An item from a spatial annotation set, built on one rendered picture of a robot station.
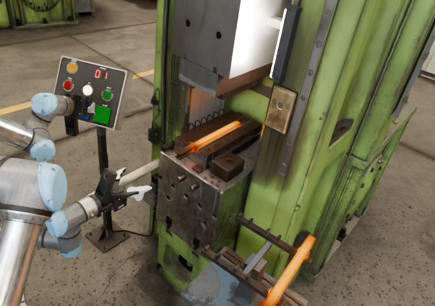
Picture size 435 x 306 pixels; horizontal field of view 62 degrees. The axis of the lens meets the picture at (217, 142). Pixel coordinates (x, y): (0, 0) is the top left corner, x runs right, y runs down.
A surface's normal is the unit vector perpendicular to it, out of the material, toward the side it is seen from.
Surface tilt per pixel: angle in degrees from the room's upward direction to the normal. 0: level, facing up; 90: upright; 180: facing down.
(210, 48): 90
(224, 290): 0
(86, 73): 60
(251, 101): 90
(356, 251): 0
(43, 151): 90
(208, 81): 90
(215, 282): 0
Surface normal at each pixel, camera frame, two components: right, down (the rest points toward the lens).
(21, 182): 0.05, -0.29
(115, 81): -0.16, 0.04
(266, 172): -0.64, 0.36
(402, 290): 0.12, -0.82
